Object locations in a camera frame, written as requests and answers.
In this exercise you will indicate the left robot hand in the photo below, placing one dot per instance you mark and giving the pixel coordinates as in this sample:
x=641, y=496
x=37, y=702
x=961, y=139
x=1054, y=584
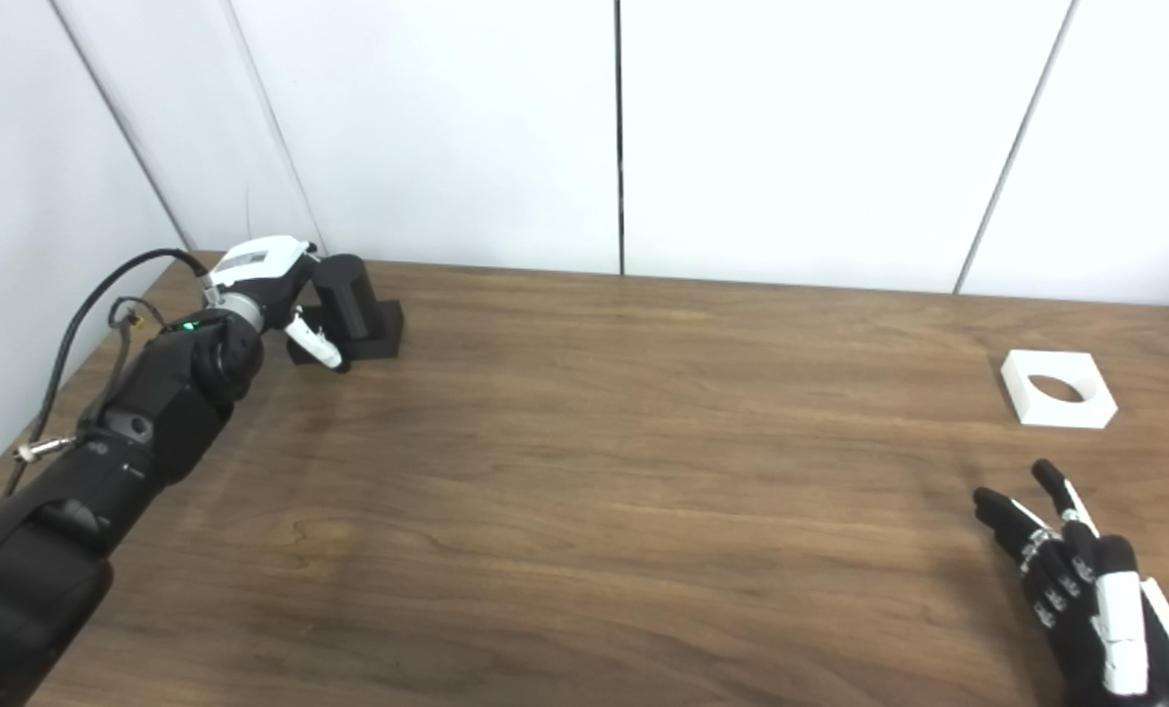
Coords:
x=272, y=295

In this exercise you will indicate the white square piece with hole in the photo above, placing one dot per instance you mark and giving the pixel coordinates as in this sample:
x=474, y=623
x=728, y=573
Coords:
x=1057, y=390

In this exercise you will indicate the black peg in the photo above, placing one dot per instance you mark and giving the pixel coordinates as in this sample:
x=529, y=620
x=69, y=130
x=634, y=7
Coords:
x=353, y=309

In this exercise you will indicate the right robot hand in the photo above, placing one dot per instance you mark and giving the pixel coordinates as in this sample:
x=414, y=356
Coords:
x=1094, y=599

